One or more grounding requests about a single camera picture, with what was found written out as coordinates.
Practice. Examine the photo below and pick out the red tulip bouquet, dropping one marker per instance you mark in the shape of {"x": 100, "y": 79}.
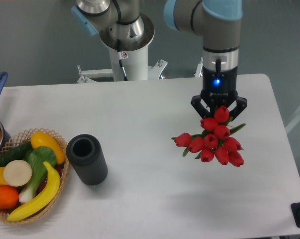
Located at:
{"x": 215, "y": 141}

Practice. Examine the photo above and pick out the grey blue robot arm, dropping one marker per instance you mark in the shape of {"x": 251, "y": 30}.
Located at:
{"x": 127, "y": 32}

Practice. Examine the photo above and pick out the woven wicker basket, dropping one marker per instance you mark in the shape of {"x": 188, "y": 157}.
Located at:
{"x": 22, "y": 138}

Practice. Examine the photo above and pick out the dark grey ribbed vase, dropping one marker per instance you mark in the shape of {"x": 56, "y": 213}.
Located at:
{"x": 85, "y": 154}

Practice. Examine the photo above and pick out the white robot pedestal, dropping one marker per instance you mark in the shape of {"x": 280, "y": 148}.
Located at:
{"x": 126, "y": 66}

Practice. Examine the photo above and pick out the green bok choy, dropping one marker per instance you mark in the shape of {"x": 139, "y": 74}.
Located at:
{"x": 35, "y": 159}

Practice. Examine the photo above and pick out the beige round potato slice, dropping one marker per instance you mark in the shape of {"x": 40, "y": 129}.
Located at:
{"x": 17, "y": 173}

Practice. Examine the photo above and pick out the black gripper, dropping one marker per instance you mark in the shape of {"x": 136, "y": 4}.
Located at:
{"x": 219, "y": 89}

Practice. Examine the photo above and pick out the orange fruit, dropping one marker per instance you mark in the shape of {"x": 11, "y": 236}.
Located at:
{"x": 8, "y": 197}

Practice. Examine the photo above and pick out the green cucumber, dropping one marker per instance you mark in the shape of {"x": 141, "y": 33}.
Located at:
{"x": 15, "y": 153}

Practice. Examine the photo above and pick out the yellow banana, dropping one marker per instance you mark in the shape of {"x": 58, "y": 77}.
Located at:
{"x": 41, "y": 200}

